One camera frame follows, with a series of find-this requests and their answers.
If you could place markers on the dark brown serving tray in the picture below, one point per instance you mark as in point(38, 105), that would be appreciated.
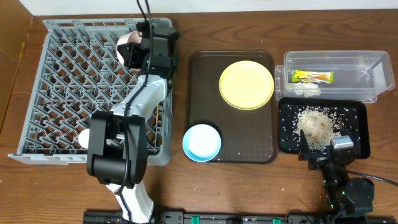
point(246, 136)

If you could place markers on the black rectangular tray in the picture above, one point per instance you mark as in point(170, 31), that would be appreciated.
point(363, 141)

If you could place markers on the grey plastic dish rack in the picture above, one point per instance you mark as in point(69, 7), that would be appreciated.
point(78, 74)

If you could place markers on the yellow round plate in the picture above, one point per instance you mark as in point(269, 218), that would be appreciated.
point(246, 85)

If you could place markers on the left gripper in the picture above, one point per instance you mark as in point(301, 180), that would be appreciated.
point(131, 54)

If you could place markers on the clear plastic bin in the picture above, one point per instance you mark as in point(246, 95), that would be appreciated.
point(359, 75)

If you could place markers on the wooden chopstick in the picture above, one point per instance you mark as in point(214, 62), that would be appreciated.
point(157, 113)

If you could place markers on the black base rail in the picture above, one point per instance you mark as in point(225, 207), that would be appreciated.
point(181, 217)

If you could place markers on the green snack wrapper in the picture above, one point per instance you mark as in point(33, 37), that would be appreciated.
point(312, 77)

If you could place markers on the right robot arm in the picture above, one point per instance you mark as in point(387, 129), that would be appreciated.
point(350, 199)

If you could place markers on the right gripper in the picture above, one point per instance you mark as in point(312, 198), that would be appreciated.
point(319, 158)

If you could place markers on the light blue bowl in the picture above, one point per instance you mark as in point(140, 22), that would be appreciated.
point(201, 143)

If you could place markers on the rice food waste pile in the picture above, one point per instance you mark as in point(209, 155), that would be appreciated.
point(320, 125)

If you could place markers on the white pink bowl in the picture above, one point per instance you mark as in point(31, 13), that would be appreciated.
point(129, 50)

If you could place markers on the white tissue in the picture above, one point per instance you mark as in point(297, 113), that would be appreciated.
point(305, 89)

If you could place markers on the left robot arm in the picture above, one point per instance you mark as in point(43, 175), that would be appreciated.
point(116, 139)

